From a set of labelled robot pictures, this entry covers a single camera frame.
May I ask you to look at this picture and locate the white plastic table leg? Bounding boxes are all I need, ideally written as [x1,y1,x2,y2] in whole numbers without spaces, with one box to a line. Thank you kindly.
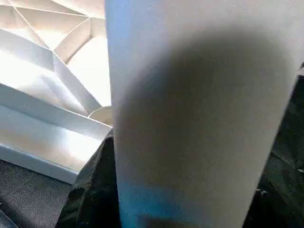
[104,0,304,228]

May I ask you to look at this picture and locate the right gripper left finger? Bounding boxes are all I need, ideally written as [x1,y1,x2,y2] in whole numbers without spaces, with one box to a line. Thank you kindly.
[55,131,120,228]

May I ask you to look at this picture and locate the white plastic table top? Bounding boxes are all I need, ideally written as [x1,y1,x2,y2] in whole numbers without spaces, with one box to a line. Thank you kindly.
[0,0,115,185]

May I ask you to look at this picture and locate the black mat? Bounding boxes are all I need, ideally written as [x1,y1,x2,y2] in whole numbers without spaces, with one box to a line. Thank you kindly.
[0,66,304,228]

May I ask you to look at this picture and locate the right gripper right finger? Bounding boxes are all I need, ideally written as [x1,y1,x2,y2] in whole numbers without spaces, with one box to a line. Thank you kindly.
[243,154,304,228]

